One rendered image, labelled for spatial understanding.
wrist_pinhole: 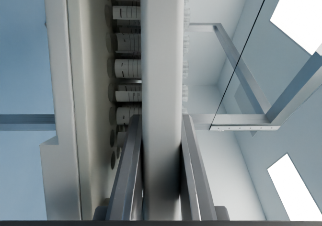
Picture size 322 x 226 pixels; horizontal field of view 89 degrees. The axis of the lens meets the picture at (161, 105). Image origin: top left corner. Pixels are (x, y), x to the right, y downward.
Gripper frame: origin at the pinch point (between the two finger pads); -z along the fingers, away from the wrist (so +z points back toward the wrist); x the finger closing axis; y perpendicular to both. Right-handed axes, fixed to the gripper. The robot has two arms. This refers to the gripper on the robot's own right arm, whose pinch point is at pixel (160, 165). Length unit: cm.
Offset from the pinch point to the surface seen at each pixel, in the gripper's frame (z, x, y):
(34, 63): -122, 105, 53
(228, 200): -114, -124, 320
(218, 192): -128, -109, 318
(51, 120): -50, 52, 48
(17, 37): -119, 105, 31
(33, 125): -49, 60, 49
